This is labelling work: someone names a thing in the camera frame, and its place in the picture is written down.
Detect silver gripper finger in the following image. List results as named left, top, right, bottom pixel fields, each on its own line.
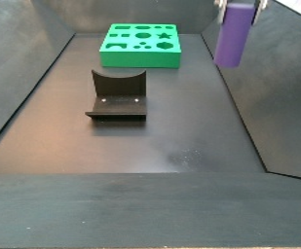
left=214, top=0, right=227, bottom=24
left=251, top=0, right=269, bottom=24

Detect green shape sorter board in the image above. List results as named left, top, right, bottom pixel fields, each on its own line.
left=99, top=23, right=180, bottom=68

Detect black curved holder stand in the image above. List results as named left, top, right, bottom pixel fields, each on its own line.
left=84, top=71, right=147, bottom=119

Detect purple cylinder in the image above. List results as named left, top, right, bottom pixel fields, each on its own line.
left=214, top=3, right=255, bottom=68

